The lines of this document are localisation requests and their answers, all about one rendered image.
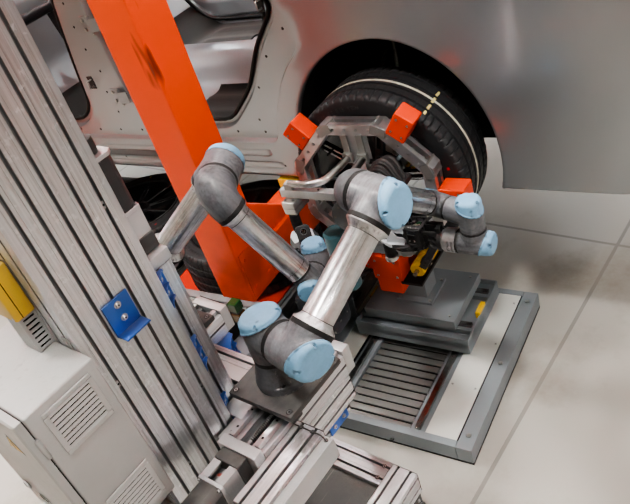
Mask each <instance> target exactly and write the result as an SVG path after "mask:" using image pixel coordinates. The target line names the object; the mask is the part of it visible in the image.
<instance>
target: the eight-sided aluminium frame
mask: <svg viewBox="0 0 630 504"><path fill-rule="evenodd" d="M390 121H391V120H390V119H389V118H388V117H386V116H380V115H378V116H335V115H334V116H327V117H326V118H325V119H324V120H323V121H322V123H321V124H320V125H319V126H318V127H317V128H316V130H315V132H314V134H313V135H312V137H311V138H310V140H309V141H308V143H307V144H306V146H305V147H304V149H303V151H302V152H301V154H300V155H299V156H298V158H297V159H296V161H295V163H294V165H295V168H296V171H297V174H298V177H299V180H315V179H318V175H317V172H316V169H315V166H314V163H313V157H314V156H315V154H316V153H317V151H318V150H319V149H320V147H321V146H322V144H323V143H324V141H325V140H326V138H327V137H328V135H338V136H339V135H346V136H355V135H362V136H376V137H378V138H379V139H381V140H382V141H383V142H384V143H386V144H387V145H388V146H389V147H391V148H392V149H393V150H394V151H396V152H397V153H398V154H399V155H401V156H402V157H403V158H404V159H406V160H407V161H408V162H409V163H411V164H412V165H413V166H414V167H415V168H417V169H418V170H419V171H420V172H422V174H423V177H424V182H425V186H426V188H427V189H434V190H437V191H438V189H439V187H440V186H441V184H442V183H443V181H444V178H443V173H442V165H441V163H440V159H439V158H437V157H436V156H435V154H434V153H433V154H432V153H431V152H430V151H429V150H427V149H426V148H425V147H424V146H422V145H421V144H420V143H419V142H418V141H416V140H415V139H414V138H413V137H411V136H409V137H408V138H407V140H406V141H405V142H404V143H403V144H402V143H401V142H399V141H397V140H396V139H394V138H393V137H391V136H389V135H388V134H386V129H387V127H388V125H389V123H390ZM308 206H309V207H308V209H309V210H310V212H311V214H312V215H313V216H314V217H315V218H316V219H318V220H319V221H321V222H322V223H323V224H324V225H326V226H327V227H329V226H331V225H335V224H336V223H335V221H334V219H333V217H332V206H330V205H329V204H328V203H327V202H326V201H325V200H312V199H309V202H308ZM429 221H436V222H443V224H444V226H445V224H446V223H447V221H446V220H443V219H440V218H437V217H433V216H432V218H431V219H430V220H429ZM396 251H397V252H398V255H399V256H403V257H406V256H407V257H411V256H413V255H414V254H415V253H416V252H417V251H414V252H401V251H398V250H396ZM373 253H381V254H385V251H384V247H383V243H382V242H380V241H379V242H378V244H377V245H376V247H375V249H374V251H373Z"/></svg>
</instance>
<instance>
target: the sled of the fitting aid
mask: <svg viewBox="0 0 630 504"><path fill-rule="evenodd" d="M480 280H481V282H480V284H479V286H478V288H477V290H476V291H475V293H474V295H473V297H472V299H471V301H470V303H469V305H468V307H467V309H466V311H465V313H464V315H463V317H462V319H461V321H460V323H459V325H458V327H457V329H456V330H451V329H446V328H440V327H434V326H428V325H423V324H417V323H411V322H406V321H400V320H394V319H388V318H383V317H377V316H371V315H367V314H366V311H365V306H366V305H365V306H364V308H363V309H362V311H361V312H360V314H359V316H358V317H357V319H356V320H355V321H356V324H357V327H358V330H359V333H362V334H367V335H373V336H378V337H383V338H388V339H393V340H399V341H404V342H409V343H414V344H419V345H425V346H430V347H435V348H440V349H445V350H451V351H456V352H461V353H466V354H471V352H472V350H473V348H474V346H475V344H476V341H477V339H478V337H479V335H480V333H481V331H482V329H483V327H484V325H485V323H486V321H487V318H488V316H489V314H490V312H491V310H492V308H493V306H494V304H495V302H496V300H497V298H498V295H499V290H498V284H497V281H496V280H488V279H480Z"/></svg>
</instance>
